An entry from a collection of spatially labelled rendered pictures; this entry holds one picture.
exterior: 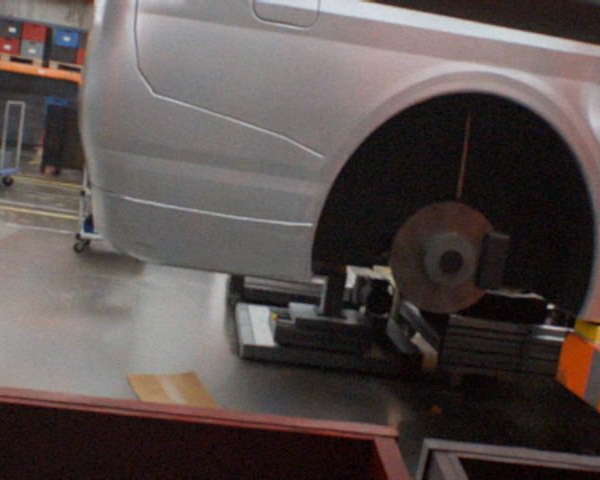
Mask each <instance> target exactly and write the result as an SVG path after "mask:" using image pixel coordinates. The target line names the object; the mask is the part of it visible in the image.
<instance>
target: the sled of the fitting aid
mask: <svg viewBox="0 0 600 480"><path fill-rule="evenodd" d="M268 325H269V329H270V332H271V335H272V338H273V341H276V342H283V343H291V344H292V343H293V344H300V345H309V346H317V347H326V348H334V349H343V350H350V351H358V352H368V353H370V351H371V345H372V340H373V338H372V337H371V335H367V334H359V333H351V332H342V331H334V330H326V329H318V328H309V327H301V326H295V325H294V322H293V320H292V317H291V315H290V312H288V311H279V310H271V309H270V312H269V318H268Z"/></svg>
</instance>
